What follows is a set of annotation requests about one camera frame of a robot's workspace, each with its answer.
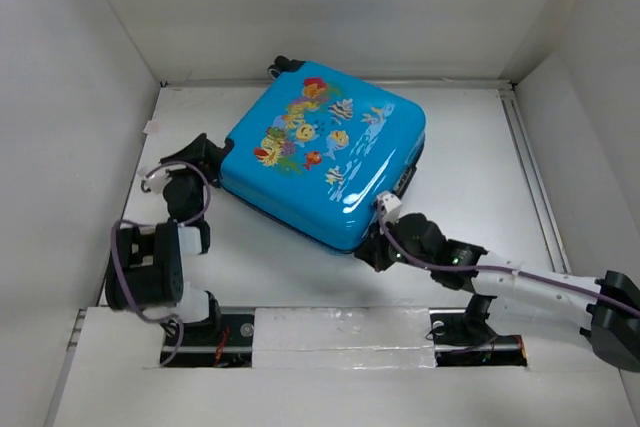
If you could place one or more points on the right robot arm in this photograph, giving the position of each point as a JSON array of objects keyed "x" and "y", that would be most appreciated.
[{"x": 605, "y": 309}]

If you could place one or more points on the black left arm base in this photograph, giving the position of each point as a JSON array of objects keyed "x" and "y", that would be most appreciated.
[{"x": 230, "y": 345}]

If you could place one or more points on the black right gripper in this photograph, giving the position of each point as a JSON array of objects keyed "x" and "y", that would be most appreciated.
[{"x": 371, "y": 249}]

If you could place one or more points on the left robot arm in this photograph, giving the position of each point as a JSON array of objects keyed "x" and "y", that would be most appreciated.
[{"x": 145, "y": 273}]

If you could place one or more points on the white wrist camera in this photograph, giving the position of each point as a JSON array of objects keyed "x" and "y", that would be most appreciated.
[
  {"x": 388, "y": 207},
  {"x": 152, "y": 182}
]

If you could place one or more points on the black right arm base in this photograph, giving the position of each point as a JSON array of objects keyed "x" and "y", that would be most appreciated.
[{"x": 458, "y": 343}]

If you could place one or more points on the blue hard-shell suitcase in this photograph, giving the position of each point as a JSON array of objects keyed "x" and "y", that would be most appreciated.
[{"x": 318, "y": 146}]

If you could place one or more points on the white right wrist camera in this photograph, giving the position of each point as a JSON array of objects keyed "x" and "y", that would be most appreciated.
[{"x": 388, "y": 207}]

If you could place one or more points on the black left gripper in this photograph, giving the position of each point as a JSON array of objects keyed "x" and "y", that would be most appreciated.
[{"x": 200, "y": 154}]

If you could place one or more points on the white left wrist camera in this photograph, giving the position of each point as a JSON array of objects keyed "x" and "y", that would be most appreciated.
[{"x": 152, "y": 182}]

